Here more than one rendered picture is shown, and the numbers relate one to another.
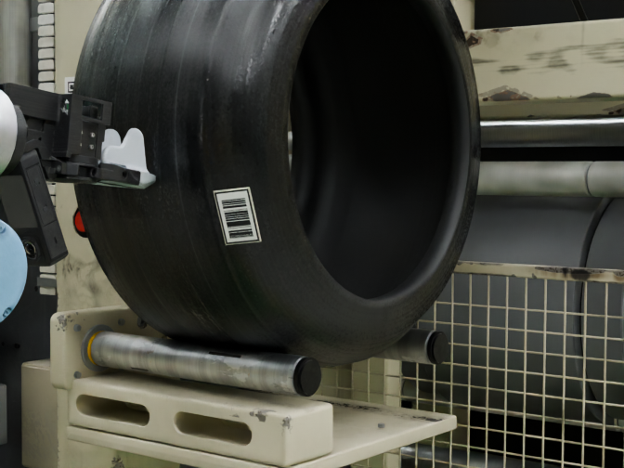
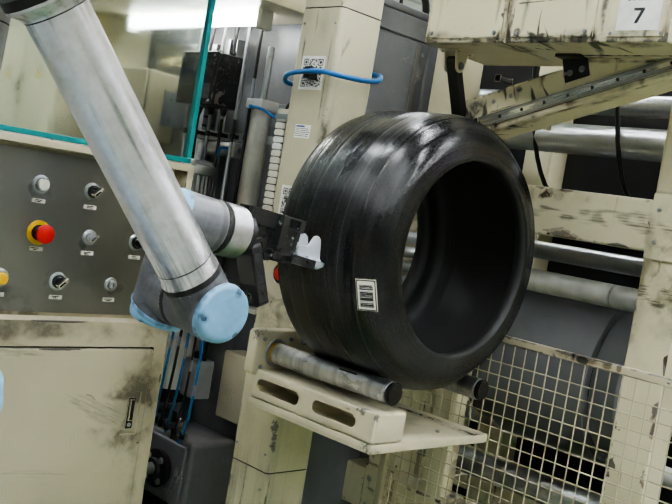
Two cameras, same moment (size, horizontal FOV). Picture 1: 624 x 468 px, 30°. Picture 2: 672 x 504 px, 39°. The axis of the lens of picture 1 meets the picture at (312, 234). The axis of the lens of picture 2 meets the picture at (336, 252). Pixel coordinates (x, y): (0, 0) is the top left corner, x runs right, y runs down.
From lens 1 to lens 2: 49 cm
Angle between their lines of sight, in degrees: 7
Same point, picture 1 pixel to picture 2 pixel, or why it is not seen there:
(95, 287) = (279, 314)
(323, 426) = (398, 424)
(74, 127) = (283, 233)
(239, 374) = (354, 385)
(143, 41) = (330, 183)
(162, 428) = (304, 408)
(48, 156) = (267, 247)
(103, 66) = (305, 193)
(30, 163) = (256, 250)
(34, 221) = (253, 282)
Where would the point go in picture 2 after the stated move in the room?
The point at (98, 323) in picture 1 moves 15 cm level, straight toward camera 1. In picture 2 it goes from (278, 338) to (276, 349)
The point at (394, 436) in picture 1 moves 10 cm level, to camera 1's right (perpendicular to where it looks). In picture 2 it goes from (442, 439) to (492, 449)
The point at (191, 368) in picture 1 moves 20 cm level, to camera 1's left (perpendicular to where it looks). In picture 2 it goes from (327, 375) to (230, 357)
